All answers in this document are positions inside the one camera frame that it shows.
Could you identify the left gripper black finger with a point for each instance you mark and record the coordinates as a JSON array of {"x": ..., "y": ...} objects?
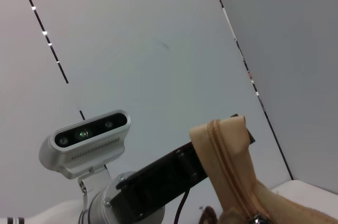
[
  {"x": 251, "y": 136},
  {"x": 191, "y": 163}
]

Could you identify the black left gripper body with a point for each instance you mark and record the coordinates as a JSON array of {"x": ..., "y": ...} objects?
[{"x": 148, "y": 189}]

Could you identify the khaki fabric food bag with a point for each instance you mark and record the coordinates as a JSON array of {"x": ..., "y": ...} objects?
[{"x": 237, "y": 171}]

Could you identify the silver zipper pull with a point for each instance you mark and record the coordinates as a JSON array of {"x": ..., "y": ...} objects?
[{"x": 257, "y": 219}]

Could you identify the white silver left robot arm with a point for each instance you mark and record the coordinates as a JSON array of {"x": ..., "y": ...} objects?
[{"x": 95, "y": 205}]

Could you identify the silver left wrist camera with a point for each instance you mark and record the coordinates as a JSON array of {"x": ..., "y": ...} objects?
[{"x": 84, "y": 139}]

